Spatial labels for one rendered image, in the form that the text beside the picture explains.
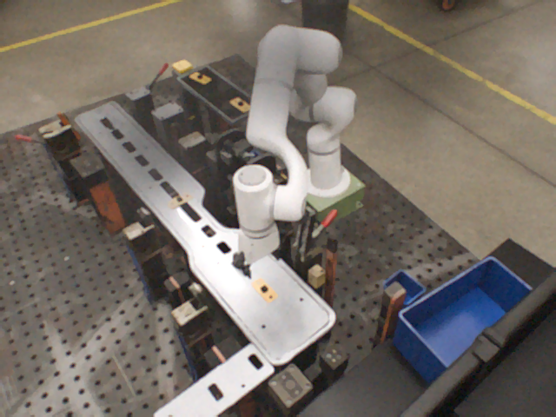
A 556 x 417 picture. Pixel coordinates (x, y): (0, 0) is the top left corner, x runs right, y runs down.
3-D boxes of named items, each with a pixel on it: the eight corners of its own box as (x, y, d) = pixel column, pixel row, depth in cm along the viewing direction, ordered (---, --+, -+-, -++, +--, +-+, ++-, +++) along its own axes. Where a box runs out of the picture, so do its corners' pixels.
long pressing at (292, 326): (65, 122, 195) (63, 118, 194) (116, 100, 204) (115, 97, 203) (275, 372, 119) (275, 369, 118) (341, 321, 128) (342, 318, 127)
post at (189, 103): (189, 155, 223) (169, 69, 190) (203, 148, 226) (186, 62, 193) (198, 162, 218) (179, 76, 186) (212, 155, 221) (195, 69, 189)
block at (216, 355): (211, 395, 145) (196, 352, 124) (241, 373, 149) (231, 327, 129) (229, 420, 140) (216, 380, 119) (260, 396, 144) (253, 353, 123)
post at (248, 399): (226, 423, 139) (212, 381, 118) (256, 399, 143) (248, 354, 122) (239, 441, 136) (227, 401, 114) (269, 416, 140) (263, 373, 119)
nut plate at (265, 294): (250, 284, 135) (249, 281, 135) (261, 277, 137) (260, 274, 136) (268, 304, 131) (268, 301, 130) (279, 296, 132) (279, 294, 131)
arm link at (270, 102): (323, 99, 113) (304, 225, 109) (258, 93, 116) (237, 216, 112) (321, 83, 104) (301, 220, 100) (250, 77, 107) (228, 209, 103)
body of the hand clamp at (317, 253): (294, 313, 163) (293, 248, 137) (309, 302, 165) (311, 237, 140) (306, 325, 159) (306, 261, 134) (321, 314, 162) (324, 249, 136)
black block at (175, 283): (174, 332, 160) (154, 282, 139) (201, 314, 164) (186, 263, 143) (186, 349, 156) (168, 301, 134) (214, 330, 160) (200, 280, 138)
